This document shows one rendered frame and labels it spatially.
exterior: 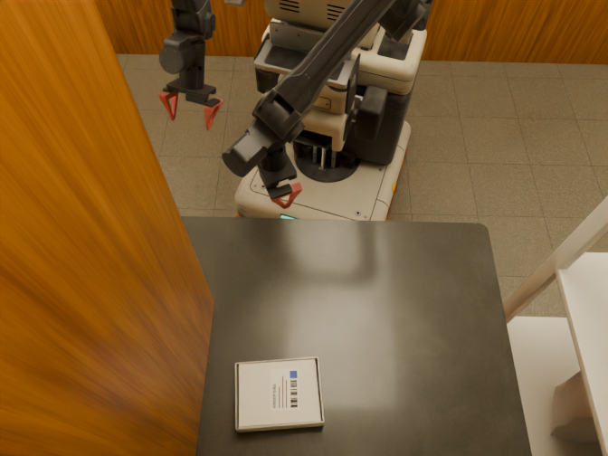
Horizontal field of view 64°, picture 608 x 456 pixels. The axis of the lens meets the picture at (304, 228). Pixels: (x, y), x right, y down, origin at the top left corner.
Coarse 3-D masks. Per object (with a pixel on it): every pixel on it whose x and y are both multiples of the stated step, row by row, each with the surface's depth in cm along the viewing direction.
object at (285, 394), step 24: (288, 360) 93; (312, 360) 93; (240, 384) 91; (264, 384) 91; (288, 384) 91; (312, 384) 91; (240, 408) 89; (264, 408) 89; (288, 408) 89; (312, 408) 89
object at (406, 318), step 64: (256, 256) 109; (320, 256) 109; (384, 256) 109; (448, 256) 109; (256, 320) 101; (320, 320) 101; (384, 320) 101; (448, 320) 102; (384, 384) 95; (448, 384) 95; (512, 384) 95; (256, 448) 89; (320, 448) 89; (384, 448) 89; (448, 448) 89; (512, 448) 89
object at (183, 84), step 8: (184, 72) 112; (192, 72) 112; (200, 72) 113; (176, 80) 118; (184, 80) 113; (192, 80) 113; (200, 80) 114; (168, 88) 115; (176, 88) 114; (184, 88) 114; (192, 88) 114; (200, 88) 115; (208, 88) 117
